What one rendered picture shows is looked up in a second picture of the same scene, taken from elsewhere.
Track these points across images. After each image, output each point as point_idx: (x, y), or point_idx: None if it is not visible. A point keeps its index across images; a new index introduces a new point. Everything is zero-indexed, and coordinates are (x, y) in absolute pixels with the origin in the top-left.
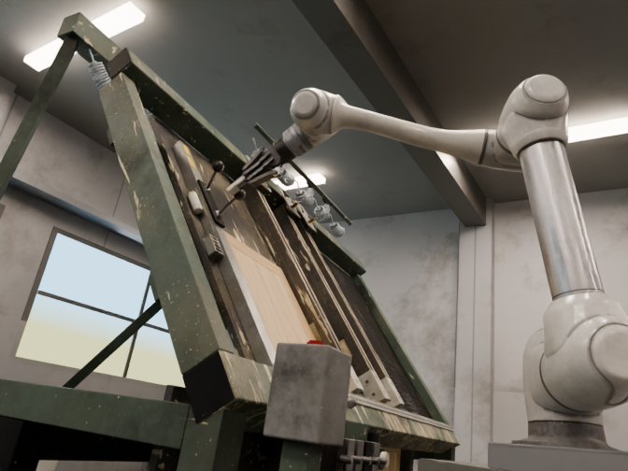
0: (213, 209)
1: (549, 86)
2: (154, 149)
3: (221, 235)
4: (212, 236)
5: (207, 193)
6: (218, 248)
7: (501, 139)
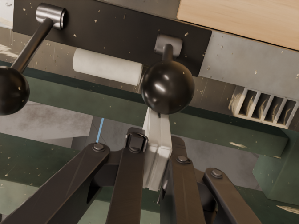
0: (148, 52)
1: None
2: (20, 201)
3: (244, 70)
4: (241, 104)
5: (73, 25)
6: (279, 110)
7: None
